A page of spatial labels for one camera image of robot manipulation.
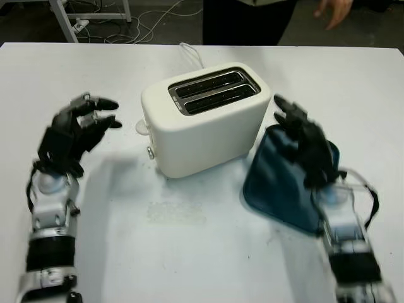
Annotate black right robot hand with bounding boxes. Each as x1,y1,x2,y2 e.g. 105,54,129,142
273,93,345,190

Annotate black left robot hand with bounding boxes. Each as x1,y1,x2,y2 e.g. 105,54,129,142
47,92,123,177

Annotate white two-slot toaster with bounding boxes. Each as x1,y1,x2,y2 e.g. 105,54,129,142
140,61,272,179

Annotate person's bare hand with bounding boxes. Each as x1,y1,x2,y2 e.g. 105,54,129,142
313,0,355,32

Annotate person in white top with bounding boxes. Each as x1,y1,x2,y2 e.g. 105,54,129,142
201,0,298,45

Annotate dark blue plastic tray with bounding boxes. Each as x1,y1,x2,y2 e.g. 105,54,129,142
242,124,341,237

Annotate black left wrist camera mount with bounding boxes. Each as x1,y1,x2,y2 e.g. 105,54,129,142
37,126,76,165

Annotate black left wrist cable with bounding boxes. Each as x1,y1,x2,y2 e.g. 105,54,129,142
26,163,39,216

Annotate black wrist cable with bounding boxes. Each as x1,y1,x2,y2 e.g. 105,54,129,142
26,163,39,216
340,169,382,232

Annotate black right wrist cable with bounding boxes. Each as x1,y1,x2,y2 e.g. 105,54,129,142
340,169,382,232

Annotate white floor cables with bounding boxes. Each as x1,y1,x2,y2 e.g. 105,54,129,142
75,0,203,44

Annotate white metal table frame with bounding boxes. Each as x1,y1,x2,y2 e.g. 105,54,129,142
48,0,133,44

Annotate white toaster power cord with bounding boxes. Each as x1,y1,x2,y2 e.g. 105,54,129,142
179,42,205,70

